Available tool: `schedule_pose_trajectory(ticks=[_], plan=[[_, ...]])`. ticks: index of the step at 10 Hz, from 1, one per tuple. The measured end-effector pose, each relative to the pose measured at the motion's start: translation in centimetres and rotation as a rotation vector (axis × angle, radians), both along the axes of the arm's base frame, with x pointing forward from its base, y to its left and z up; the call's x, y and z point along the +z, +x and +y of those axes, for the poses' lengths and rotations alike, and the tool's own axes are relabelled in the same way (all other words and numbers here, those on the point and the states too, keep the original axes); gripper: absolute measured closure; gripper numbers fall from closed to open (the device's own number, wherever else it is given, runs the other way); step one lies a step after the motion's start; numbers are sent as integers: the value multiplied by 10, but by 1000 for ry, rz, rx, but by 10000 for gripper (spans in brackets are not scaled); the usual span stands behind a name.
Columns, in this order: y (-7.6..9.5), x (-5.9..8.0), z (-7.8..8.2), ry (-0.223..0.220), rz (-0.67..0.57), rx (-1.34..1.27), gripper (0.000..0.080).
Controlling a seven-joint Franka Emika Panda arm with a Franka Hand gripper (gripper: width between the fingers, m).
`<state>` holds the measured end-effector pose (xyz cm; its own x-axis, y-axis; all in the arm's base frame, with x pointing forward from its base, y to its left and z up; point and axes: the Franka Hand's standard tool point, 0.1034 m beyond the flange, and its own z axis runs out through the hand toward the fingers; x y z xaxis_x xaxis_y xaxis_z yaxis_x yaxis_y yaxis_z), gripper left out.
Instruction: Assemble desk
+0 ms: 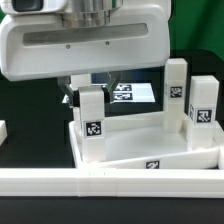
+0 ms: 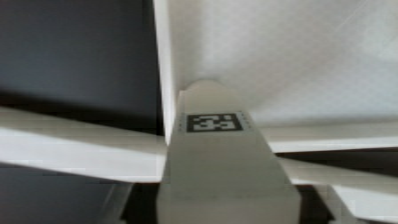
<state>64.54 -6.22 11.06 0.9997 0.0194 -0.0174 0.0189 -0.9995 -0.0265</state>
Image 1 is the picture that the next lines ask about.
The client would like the white L-shaped fence wall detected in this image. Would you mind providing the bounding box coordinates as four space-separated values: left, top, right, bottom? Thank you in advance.
0 120 224 198

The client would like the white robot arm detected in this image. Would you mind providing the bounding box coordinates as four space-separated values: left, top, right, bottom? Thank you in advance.
0 0 172 106

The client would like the white desk tabletop tray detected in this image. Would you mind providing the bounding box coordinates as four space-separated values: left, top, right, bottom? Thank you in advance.
69 112 224 169

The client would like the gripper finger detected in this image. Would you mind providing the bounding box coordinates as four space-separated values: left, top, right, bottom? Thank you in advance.
102 71 121 104
57 76 80 107

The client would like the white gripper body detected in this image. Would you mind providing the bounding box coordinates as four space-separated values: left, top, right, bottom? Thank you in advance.
0 0 172 81

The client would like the white block at left edge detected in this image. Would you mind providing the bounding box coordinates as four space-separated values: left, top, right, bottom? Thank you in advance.
0 120 7 146

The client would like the white marker base plate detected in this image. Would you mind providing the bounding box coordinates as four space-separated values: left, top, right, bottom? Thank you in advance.
62 83 156 104

